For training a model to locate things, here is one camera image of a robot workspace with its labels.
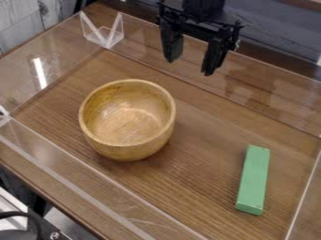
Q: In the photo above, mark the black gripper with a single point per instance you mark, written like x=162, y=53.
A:
x=200, y=19

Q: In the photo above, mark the green rectangular block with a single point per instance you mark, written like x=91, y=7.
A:
x=250, y=197

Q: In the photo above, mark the brown wooden bowl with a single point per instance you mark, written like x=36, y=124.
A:
x=126, y=118

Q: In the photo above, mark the clear acrylic corner bracket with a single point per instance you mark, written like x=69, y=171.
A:
x=103, y=36

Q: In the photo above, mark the clear acrylic tray wall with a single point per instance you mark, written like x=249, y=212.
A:
x=176, y=195

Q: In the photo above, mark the black metal table frame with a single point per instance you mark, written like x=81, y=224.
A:
x=28, y=218

